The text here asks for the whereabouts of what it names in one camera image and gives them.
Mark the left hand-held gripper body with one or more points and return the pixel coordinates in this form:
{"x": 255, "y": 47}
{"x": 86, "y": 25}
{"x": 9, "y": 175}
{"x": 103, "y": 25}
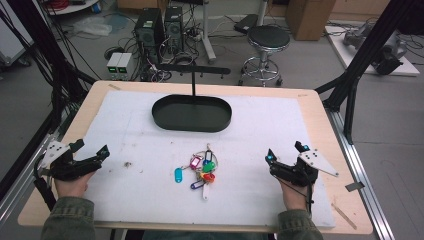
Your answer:
{"x": 68, "y": 165}

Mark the black computer tower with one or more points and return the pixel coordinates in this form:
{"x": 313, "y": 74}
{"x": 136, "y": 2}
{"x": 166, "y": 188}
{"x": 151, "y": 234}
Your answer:
{"x": 174, "y": 26}
{"x": 149, "y": 28}

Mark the person's right hand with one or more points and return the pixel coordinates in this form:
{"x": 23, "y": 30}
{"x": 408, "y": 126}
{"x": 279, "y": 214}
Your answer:
{"x": 293, "y": 196}

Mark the black round stool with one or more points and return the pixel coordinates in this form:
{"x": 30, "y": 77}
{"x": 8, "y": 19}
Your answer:
{"x": 269, "y": 36}

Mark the white bench power supply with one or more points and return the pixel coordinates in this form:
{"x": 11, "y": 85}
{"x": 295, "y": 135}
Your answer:
{"x": 124, "y": 65}
{"x": 113, "y": 65}

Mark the black key rack with tray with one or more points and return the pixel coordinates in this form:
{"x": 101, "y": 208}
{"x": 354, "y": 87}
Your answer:
{"x": 191, "y": 115}

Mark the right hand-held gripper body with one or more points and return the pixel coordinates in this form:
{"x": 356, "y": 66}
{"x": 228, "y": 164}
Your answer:
{"x": 298, "y": 173}

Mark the white table mat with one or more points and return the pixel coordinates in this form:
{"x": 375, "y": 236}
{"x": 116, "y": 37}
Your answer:
{"x": 250, "y": 150}

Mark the grey tape piece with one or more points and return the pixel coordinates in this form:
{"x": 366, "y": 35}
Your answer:
{"x": 354, "y": 186}

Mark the aluminium rail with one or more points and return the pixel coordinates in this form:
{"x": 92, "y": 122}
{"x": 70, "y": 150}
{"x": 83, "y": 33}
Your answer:
{"x": 361, "y": 173}
{"x": 23, "y": 180}

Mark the white round table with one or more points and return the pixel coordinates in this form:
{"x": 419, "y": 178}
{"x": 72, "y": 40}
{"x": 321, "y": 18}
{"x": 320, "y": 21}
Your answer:
{"x": 71, "y": 7}

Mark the bunch of coloured key tags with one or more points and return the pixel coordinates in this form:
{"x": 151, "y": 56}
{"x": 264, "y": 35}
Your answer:
{"x": 204, "y": 168}

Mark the thin wooden stick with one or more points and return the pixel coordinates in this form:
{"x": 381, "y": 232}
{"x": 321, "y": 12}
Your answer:
{"x": 344, "y": 216}

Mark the grey robot device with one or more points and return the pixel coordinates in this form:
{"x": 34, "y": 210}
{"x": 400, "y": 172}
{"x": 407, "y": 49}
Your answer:
{"x": 388, "y": 55}

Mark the person's left hand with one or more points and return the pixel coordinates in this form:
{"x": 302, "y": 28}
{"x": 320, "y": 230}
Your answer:
{"x": 71, "y": 186}

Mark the white desk leg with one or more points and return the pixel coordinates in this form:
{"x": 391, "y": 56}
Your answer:
{"x": 207, "y": 36}

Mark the black metal frame post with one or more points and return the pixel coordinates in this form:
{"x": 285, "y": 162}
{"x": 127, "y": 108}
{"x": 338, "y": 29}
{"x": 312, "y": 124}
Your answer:
{"x": 370, "y": 46}
{"x": 43, "y": 43}

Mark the clear plastic bag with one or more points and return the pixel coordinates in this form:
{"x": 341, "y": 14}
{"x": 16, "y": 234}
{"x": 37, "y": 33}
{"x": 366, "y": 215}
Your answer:
{"x": 93, "y": 26}

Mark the white floor board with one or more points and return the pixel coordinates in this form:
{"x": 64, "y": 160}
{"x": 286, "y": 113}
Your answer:
{"x": 405, "y": 66}

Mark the black flat case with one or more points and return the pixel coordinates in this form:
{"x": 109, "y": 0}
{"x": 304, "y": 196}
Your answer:
{"x": 246, "y": 23}

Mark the brown cardboard box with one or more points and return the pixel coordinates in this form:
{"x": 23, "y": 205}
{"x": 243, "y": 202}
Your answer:
{"x": 310, "y": 18}

